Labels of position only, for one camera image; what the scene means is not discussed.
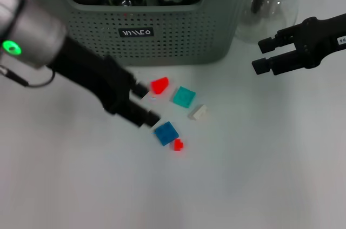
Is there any grey-green perforated storage bin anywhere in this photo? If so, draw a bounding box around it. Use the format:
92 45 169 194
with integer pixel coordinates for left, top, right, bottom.
26 0 262 66

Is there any teal square toy plate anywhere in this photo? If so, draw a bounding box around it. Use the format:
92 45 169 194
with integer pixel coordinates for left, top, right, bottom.
170 86 197 109

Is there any left arm cable with plug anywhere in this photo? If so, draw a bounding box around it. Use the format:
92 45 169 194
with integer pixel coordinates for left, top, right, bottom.
0 64 56 89

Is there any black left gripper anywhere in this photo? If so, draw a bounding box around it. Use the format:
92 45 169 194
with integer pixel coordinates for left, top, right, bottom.
47 37 162 129

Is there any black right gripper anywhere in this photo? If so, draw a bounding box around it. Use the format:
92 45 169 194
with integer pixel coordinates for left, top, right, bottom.
251 12 346 76

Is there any white toy brick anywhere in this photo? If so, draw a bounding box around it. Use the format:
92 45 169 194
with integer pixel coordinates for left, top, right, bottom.
187 104 209 121

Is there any small red brick with stud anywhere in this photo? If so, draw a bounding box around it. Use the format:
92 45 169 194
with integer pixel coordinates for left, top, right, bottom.
169 139 184 152

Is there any orange-red wedge toy block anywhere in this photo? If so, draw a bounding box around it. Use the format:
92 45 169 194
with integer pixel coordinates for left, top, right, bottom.
150 76 170 95

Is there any blue square toy brick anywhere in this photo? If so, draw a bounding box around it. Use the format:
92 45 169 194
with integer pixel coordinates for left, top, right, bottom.
154 120 179 146

